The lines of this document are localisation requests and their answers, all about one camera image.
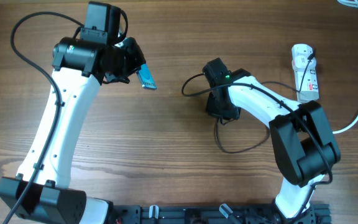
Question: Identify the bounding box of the turquoise screen smartphone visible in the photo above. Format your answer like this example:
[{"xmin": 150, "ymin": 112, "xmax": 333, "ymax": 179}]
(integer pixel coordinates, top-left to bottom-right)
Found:
[{"xmin": 136, "ymin": 63, "xmax": 157, "ymax": 90}]

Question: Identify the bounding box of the black USB charging cable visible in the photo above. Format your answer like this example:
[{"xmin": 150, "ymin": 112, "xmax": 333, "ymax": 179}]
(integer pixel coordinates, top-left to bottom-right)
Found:
[{"xmin": 213, "ymin": 48, "xmax": 317, "ymax": 155}]

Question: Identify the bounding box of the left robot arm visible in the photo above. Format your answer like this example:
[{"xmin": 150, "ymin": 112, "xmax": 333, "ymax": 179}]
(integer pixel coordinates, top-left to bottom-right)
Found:
[{"xmin": 0, "ymin": 2, "xmax": 156, "ymax": 223}]

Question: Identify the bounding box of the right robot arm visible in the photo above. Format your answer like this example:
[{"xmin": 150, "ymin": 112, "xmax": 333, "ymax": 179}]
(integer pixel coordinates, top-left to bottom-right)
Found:
[{"xmin": 202, "ymin": 58, "xmax": 341, "ymax": 222}]

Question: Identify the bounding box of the white charger adapter plug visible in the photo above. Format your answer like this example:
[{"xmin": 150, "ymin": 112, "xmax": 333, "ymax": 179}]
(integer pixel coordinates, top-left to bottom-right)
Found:
[{"xmin": 292, "ymin": 55, "xmax": 316, "ymax": 72}]

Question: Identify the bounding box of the white power strip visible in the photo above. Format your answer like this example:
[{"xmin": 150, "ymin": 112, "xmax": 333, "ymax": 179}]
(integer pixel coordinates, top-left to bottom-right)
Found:
[{"xmin": 291, "ymin": 44, "xmax": 319, "ymax": 103}]

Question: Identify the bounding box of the right camera black cable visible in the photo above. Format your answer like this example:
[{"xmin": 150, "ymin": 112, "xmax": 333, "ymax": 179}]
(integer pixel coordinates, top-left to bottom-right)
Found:
[{"xmin": 181, "ymin": 73, "xmax": 334, "ymax": 224}]

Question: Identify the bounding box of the camera black cable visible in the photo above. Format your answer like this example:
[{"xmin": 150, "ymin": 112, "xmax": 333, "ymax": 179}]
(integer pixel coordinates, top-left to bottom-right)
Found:
[
  {"xmin": 1, "ymin": 11, "xmax": 85, "ymax": 224},
  {"xmin": 181, "ymin": 73, "xmax": 334, "ymax": 224}
]

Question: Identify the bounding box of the left camera black cable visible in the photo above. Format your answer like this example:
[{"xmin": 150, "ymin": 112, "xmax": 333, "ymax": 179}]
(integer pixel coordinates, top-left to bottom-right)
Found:
[{"xmin": 1, "ymin": 11, "xmax": 85, "ymax": 224}]

